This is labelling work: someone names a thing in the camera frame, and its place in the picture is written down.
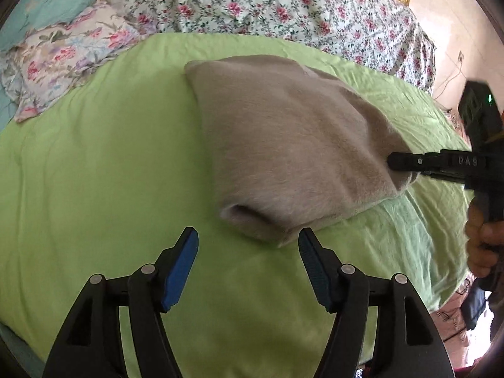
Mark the dark blue cloth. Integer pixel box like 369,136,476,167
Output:
462,279,493,329

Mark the white wall cable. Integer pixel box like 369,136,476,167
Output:
433,50,467,99

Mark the rose floral quilt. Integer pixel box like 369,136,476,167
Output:
100,0,438,95

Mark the light green bed sheet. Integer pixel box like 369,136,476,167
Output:
0,31,475,378

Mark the person's right hand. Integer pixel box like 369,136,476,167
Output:
464,201,504,280

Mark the beige knitted sweater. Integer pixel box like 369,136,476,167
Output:
184,55,420,249

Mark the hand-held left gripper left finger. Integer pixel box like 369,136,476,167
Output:
41,226,199,378

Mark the pink printed bed sheet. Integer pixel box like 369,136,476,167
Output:
429,276,493,355

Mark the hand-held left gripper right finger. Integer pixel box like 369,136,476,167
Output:
298,227,455,378

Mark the pastel floral pillow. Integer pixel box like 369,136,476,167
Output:
0,2,158,123

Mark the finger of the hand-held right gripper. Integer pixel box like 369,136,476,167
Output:
388,150,469,174
421,171,467,186

